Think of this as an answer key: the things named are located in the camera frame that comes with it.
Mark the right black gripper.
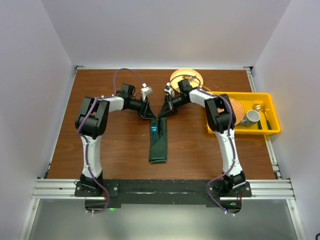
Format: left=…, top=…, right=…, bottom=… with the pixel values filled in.
left=158, top=93, right=189, bottom=118

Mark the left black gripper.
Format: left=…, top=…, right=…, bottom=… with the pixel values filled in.
left=128, top=96, right=156, bottom=120

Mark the dark green cloth napkin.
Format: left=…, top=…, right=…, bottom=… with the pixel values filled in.
left=148, top=117, right=168, bottom=164

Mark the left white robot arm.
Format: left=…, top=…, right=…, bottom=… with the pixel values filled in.
left=75, top=83, right=155, bottom=196

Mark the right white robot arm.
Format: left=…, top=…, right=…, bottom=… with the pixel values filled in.
left=159, top=79, right=246, bottom=197

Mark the yellow round plate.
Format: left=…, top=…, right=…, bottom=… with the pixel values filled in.
left=170, top=68, right=204, bottom=92

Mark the orange woven coaster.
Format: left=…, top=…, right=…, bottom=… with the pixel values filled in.
left=230, top=98, right=245, bottom=125

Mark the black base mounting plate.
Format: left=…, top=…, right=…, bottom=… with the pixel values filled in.
left=74, top=179, right=253, bottom=213

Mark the grey mug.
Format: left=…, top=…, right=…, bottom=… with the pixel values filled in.
left=240, top=109, right=261, bottom=127

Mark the gold spoon in bin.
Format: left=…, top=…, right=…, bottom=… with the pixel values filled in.
left=253, top=103, right=268, bottom=120

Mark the yellow plastic bin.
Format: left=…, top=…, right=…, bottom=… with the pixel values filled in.
left=206, top=91, right=282, bottom=136

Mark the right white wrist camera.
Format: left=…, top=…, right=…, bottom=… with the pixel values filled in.
left=164, top=82, right=175, bottom=97

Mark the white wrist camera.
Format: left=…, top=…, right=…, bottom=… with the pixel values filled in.
left=140, top=83, right=153, bottom=101
left=164, top=82, right=175, bottom=97

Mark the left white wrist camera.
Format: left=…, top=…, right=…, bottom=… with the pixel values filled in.
left=140, top=83, right=153, bottom=101

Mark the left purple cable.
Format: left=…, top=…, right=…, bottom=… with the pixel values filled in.
left=76, top=68, right=147, bottom=217

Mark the dark handled utensil in bin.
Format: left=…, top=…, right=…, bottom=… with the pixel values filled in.
left=264, top=109, right=272, bottom=130

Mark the aluminium frame rail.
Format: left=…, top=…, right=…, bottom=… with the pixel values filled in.
left=31, top=179, right=296, bottom=200

